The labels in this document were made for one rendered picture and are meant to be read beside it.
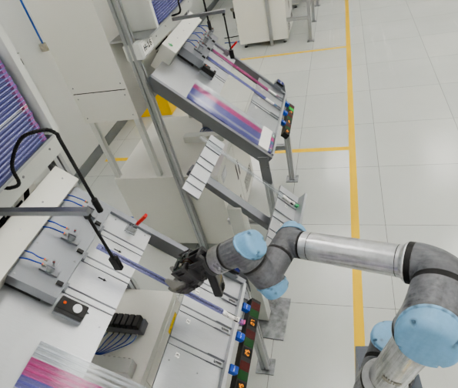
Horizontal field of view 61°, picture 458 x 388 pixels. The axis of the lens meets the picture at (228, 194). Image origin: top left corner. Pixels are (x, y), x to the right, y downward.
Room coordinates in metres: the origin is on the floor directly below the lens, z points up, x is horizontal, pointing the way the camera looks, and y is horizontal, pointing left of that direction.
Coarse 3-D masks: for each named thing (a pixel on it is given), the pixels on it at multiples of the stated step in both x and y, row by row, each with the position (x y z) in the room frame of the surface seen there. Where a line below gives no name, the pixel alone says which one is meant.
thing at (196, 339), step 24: (192, 312) 0.76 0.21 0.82; (216, 312) 0.77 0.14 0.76; (192, 336) 0.68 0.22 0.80; (216, 336) 0.69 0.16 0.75; (168, 360) 0.60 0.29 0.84; (192, 360) 0.61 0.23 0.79; (216, 360) 0.62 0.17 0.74; (168, 384) 0.54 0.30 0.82; (192, 384) 0.55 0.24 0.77; (216, 384) 0.56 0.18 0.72
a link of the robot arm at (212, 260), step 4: (212, 248) 0.70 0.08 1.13; (208, 252) 0.70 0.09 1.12; (212, 252) 0.69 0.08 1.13; (208, 256) 0.69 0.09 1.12; (212, 256) 0.68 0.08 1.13; (216, 256) 0.67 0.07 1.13; (208, 260) 0.68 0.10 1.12; (212, 260) 0.67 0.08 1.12; (216, 260) 0.66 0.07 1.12; (208, 264) 0.67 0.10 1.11; (212, 264) 0.67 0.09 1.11; (216, 264) 0.66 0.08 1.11; (220, 264) 0.66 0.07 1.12; (212, 268) 0.66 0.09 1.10; (216, 268) 0.66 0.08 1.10; (220, 268) 0.66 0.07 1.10; (224, 268) 0.65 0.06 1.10; (216, 272) 0.66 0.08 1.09; (220, 272) 0.66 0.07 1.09; (224, 272) 0.66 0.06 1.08
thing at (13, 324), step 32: (96, 256) 0.87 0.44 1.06; (128, 256) 0.89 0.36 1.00; (96, 288) 0.77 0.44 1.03; (0, 320) 0.65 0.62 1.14; (32, 320) 0.66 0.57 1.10; (64, 320) 0.67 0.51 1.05; (96, 320) 0.68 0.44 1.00; (0, 352) 0.58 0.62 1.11; (32, 352) 0.58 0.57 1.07; (0, 384) 0.51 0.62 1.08
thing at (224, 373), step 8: (240, 288) 0.87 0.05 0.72; (240, 296) 0.83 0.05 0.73; (240, 304) 0.80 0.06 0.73; (240, 312) 0.77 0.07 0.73; (232, 328) 0.72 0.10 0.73; (232, 336) 0.69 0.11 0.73; (232, 344) 0.66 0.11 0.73; (224, 368) 0.59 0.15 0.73; (224, 376) 0.57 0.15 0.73; (224, 384) 0.55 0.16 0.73
